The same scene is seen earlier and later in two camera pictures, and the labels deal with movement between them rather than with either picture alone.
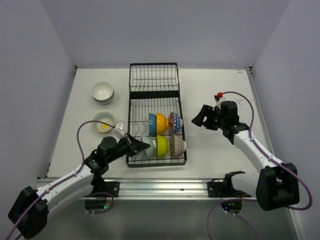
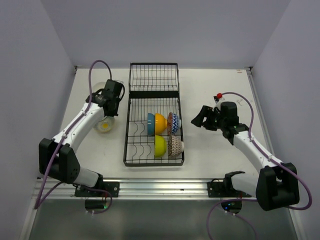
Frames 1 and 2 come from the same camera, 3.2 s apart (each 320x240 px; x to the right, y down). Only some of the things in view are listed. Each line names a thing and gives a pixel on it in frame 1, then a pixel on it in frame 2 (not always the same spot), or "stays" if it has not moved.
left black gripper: x=134 y=145 -> x=114 y=112
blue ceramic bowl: x=152 y=124 stays
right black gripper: x=207 y=110 stays
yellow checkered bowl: x=104 y=117 stays
